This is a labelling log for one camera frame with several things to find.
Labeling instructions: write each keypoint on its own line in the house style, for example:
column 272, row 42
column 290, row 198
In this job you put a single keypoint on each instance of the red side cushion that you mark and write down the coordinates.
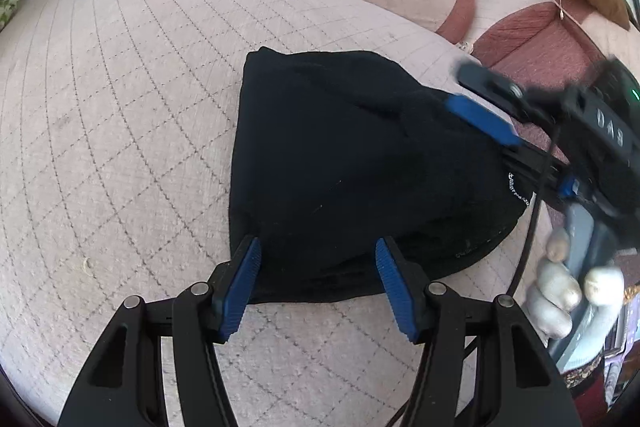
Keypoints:
column 548, row 43

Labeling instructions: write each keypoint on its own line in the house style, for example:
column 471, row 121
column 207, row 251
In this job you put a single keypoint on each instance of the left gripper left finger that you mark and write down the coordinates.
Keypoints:
column 121, row 382

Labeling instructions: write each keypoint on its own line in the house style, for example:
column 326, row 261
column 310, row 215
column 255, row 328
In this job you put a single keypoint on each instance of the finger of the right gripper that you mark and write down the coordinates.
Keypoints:
column 483, row 119
column 494, row 88

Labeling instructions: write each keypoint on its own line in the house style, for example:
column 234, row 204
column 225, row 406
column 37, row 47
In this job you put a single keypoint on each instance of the right hand in white glove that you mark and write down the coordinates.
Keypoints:
column 555, row 293

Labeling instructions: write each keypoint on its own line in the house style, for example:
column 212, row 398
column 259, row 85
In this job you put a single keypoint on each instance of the black pants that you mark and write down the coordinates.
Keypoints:
column 334, row 151

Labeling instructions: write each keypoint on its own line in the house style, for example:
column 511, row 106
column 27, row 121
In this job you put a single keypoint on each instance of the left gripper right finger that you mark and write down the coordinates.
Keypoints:
column 482, row 363

